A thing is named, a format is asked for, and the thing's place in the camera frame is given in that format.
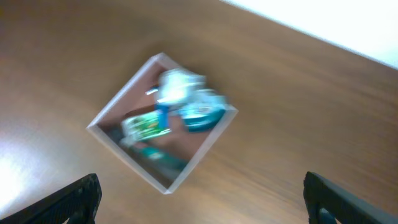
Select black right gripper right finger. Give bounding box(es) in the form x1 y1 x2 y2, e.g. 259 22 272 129
303 172 397 224

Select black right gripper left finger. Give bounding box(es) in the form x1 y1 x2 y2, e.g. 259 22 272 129
1 173 102 224

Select green white toothpaste tube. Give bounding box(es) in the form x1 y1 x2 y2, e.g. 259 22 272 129
132 146 188 171

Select green Dettol soap box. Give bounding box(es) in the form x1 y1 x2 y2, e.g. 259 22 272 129
121 110 171 142

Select blue disposable razor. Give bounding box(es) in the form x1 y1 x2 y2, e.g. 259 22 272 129
155 104 169 129

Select clear pump soap bottle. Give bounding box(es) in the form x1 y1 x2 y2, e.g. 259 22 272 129
146 68 206 106

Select blue Listerine mouthwash bottle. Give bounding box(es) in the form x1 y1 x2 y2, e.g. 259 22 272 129
178 89 228 132

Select blue white toothbrush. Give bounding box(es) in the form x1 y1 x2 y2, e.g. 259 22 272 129
106 128 146 157

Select white box pink inside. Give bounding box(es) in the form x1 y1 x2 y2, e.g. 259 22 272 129
87 53 238 194

